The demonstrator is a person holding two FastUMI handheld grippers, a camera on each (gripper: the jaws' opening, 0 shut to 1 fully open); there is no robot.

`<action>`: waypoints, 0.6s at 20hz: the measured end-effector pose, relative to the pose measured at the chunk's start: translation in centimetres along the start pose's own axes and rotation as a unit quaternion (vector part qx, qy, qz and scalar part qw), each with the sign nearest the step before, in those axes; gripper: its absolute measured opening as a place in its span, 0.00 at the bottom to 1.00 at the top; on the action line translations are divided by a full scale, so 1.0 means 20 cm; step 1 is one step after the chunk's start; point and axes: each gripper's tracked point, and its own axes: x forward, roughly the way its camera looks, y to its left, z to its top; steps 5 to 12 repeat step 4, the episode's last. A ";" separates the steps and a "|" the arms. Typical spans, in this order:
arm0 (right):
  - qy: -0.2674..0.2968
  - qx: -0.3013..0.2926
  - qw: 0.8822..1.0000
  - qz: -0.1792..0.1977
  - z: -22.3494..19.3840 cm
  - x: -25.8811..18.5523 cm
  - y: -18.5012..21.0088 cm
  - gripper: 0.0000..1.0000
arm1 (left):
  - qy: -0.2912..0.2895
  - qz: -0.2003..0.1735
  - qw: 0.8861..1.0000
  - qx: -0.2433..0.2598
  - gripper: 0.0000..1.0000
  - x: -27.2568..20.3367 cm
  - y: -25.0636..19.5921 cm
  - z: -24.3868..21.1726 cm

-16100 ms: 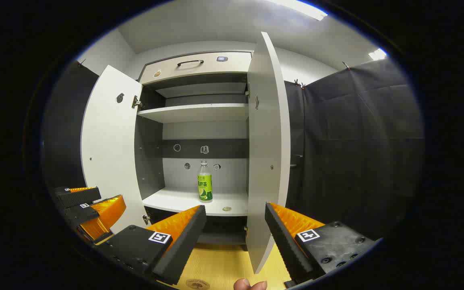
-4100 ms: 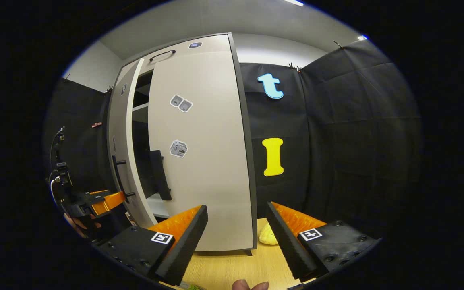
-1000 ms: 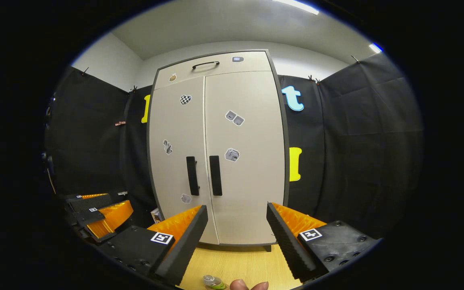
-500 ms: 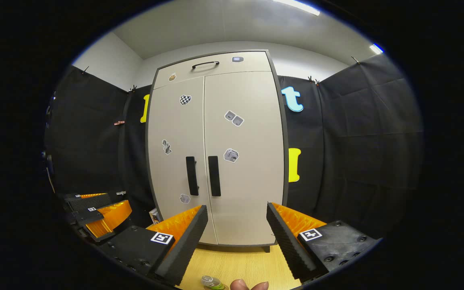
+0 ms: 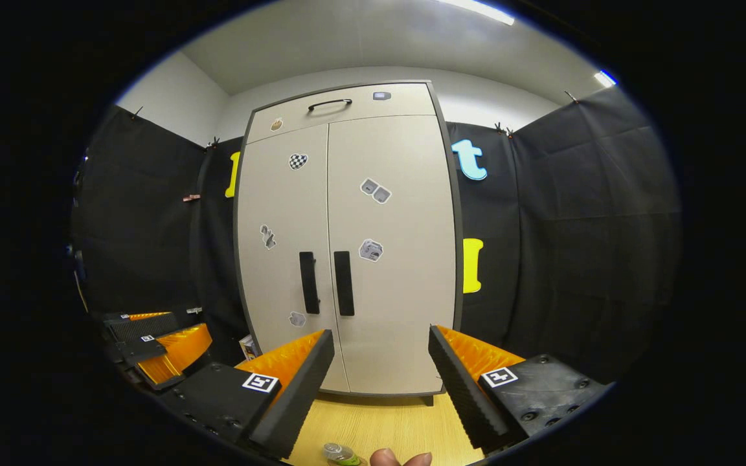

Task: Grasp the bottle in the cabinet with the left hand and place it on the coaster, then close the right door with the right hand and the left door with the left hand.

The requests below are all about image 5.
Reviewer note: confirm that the white cabinet door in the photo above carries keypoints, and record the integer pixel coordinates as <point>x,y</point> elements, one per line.
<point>412,291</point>
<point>282,194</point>

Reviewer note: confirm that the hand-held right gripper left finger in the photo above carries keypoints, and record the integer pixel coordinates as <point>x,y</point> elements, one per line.
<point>298,398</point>

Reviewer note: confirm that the small ceiling light panel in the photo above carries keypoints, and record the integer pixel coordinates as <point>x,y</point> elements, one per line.
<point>604,78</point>

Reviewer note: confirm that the upright book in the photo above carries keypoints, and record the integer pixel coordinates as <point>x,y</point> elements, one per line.
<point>248,346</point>

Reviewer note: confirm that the white cabinet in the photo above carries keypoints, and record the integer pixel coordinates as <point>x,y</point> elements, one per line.
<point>458,259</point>

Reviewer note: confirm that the black backdrop cloth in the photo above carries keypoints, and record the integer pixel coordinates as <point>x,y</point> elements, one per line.
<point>574,226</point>

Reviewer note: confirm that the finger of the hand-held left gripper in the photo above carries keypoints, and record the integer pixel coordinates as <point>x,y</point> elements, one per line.
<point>140,349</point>
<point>146,325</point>

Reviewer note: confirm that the green label bottle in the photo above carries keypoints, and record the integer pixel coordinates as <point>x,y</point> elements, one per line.
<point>340,455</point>

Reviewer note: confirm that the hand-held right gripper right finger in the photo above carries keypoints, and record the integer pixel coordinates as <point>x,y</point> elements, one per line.
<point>467,395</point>

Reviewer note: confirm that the white cabinet drawer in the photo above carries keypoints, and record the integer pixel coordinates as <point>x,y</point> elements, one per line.
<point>360,115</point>

